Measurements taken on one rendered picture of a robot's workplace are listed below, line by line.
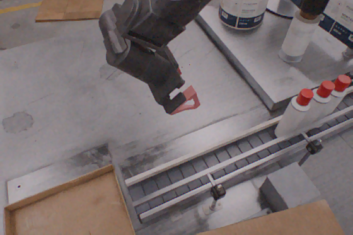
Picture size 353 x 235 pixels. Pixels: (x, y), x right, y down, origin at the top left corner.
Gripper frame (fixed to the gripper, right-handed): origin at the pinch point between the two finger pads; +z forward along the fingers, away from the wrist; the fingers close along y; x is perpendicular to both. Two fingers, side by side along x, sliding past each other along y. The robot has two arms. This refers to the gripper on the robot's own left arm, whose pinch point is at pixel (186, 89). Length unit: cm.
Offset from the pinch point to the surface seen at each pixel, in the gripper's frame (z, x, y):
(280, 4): 67, -39, 53
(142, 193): 13.3, 30.4, -6.6
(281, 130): 37.5, -6.5, -6.3
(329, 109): 41.6, -20.6, -8.0
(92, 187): 8.5, 43.2, 2.6
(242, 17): 46, -21, 45
